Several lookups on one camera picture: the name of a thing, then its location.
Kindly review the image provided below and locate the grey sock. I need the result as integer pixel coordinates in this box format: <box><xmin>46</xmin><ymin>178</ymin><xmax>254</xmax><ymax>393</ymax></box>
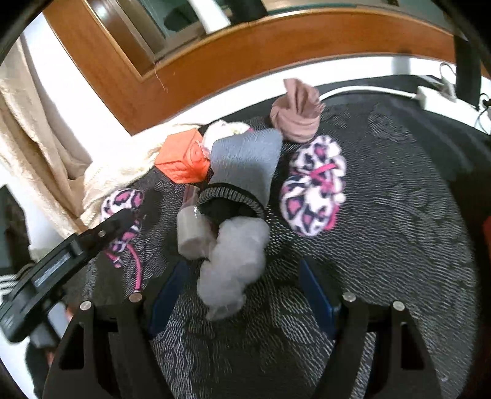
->
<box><xmin>210</xmin><ymin>128</ymin><xmax>283</xmax><ymax>208</ymax></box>

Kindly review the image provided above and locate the orange box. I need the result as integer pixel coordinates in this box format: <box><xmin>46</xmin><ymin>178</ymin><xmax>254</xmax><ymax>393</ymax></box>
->
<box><xmin>154</xmin><ymin>130</ymin><xmax>211</xmax><ymax>184</ymax></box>

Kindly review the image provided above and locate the dusty pink rolled sock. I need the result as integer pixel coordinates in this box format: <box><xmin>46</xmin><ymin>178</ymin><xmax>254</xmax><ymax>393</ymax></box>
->
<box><xmin>269</xmin><ymin>78</ymin><xmax>325</xmax><ymax>143</ymax></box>

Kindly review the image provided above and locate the small translucent bottle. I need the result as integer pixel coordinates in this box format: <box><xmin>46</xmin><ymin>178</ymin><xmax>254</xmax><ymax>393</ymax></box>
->
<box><xmin>176</xmin><ymin>185</ymin><xmax>216</xmax><ymax>258</ymax></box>

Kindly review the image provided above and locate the cream knitted cloth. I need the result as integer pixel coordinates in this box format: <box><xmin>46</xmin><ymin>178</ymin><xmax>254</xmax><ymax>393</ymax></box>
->
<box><xmin>81</xmin><ymin>120</ymin><xmax>254</xmax><ymax>233</ymax></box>

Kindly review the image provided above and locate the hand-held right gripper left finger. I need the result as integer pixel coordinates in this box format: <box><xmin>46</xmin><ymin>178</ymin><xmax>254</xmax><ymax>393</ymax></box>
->
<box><xmin>42</xmin><ymin>260</ymin><xmax>191</xmax><ymax>399</ymax></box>

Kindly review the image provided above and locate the black sock with striped cuff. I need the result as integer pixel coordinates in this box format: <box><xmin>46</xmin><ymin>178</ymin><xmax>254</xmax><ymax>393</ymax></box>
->
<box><xmin>195</xmin><ymin>183</ymin><xmax>266</xmax><ymax>231</ymax></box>

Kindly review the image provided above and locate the pink leopard fuzzy sock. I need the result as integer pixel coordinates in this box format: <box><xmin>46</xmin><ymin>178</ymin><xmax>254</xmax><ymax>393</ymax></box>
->
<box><xmin>100</xmin><ymin>189</ymin><xmax>145</xmax><ymax>294</ymax></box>
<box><xmin>279</xmin><ymin>134</ymin><xmax>346</xmax><ymax>238</ymax></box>

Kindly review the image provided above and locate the grey patterned blanket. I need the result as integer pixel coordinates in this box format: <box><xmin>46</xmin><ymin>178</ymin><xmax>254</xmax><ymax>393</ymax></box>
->
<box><xmin>69</xmin><ymin>75</ymin><xmax>491</xmax><ymax>399</ymax></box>

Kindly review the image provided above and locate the wooden frame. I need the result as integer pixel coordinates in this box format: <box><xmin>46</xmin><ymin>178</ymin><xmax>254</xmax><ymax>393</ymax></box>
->
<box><xmin>42</xmin><ymin>0</ymin><xmax>461</xmax><ymax>137</ymax></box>

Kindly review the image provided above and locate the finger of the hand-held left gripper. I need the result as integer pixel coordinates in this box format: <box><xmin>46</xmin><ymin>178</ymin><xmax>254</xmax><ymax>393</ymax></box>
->
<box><xmin>79</xmin><ymin>208</ymin><xmax>144</xmax><ymax>257</ymax></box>

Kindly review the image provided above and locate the beige curtain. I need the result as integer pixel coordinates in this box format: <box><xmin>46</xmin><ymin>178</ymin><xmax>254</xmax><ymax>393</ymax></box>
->
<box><xmin>0</xmin><ymin>36</ymin><xmax>95</xmax><ymax>261</ymax></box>

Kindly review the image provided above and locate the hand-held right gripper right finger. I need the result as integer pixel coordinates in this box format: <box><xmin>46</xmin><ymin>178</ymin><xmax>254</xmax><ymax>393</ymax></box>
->
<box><xmin>298</xmin><ymin>259</ymin><xmax>450</xmax><ymax>399</ymax></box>

